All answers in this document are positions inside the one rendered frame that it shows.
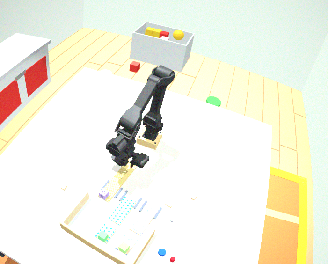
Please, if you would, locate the blue short cylinder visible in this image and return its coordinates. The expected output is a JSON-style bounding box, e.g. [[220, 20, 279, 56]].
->
[[158, 249, 166, 256]]

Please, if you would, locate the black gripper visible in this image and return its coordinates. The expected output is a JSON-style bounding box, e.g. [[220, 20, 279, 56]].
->
[[106, 138, 149, 169]]

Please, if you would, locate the yellow crosshatch-patterned strip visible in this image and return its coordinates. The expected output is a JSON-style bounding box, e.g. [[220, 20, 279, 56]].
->
[[104, 159, 137, 202]]

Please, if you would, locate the purple labelled cube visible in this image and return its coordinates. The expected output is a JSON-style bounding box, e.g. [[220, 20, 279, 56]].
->
[[99, 188, 109, 200]]

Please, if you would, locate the yellow strip with cyan dots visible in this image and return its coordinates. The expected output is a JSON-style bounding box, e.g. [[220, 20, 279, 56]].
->
[[117, 196, 136, 213]]

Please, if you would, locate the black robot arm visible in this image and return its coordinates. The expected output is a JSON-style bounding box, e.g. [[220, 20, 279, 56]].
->
[[107, 65, 175, 166]]

